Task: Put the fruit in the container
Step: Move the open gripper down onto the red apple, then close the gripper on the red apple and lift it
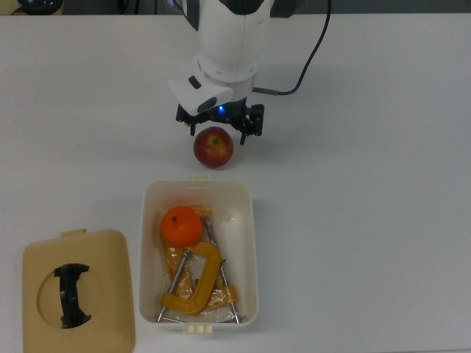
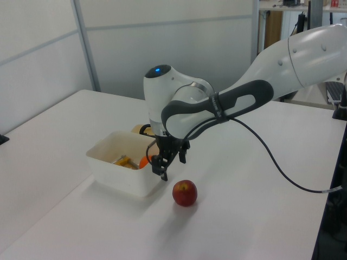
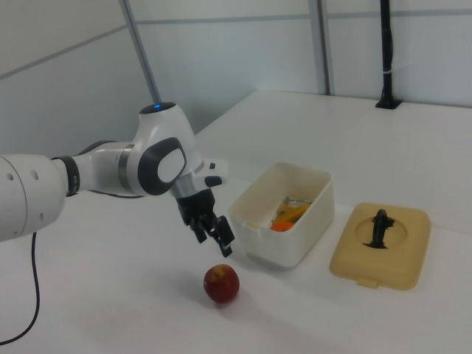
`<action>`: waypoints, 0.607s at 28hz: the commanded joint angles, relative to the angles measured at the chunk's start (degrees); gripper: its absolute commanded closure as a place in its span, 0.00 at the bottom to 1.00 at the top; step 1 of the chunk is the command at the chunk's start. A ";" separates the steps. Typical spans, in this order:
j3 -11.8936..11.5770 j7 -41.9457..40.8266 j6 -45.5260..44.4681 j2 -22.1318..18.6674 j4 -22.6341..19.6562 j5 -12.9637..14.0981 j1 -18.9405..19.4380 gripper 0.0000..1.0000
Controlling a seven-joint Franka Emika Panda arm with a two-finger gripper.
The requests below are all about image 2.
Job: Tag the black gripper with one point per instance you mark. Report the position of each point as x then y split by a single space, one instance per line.
168 147

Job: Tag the orange fruit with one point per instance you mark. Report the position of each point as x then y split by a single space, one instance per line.
143 162

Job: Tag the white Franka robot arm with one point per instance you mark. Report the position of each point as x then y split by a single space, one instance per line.
311 54

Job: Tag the white plastic container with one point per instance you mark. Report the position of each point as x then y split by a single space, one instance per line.
116 178

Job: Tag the red apple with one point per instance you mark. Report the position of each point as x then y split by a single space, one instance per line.
185 193

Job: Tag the yellow toy item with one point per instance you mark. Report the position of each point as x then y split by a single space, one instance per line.
123 162

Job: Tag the wooden desk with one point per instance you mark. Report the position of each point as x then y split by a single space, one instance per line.
273 29

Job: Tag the red box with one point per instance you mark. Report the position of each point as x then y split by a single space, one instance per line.
335 3

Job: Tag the grey partition post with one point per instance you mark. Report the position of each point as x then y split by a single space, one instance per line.
255 29
86 46

